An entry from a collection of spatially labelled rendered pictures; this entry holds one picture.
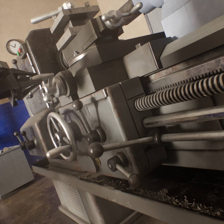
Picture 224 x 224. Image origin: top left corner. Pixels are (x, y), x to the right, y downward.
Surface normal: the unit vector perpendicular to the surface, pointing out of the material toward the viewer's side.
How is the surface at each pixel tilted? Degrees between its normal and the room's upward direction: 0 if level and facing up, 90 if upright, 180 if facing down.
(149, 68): 90
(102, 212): 90
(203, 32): 36
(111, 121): 90
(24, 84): 70
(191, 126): 90
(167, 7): 61
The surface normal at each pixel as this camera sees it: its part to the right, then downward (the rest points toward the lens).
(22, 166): 0.59, -0.17
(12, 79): 0.36, -0.47
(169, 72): -0.78, 0.33
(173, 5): -0.85, -0.16
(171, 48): -0.74, -0.57
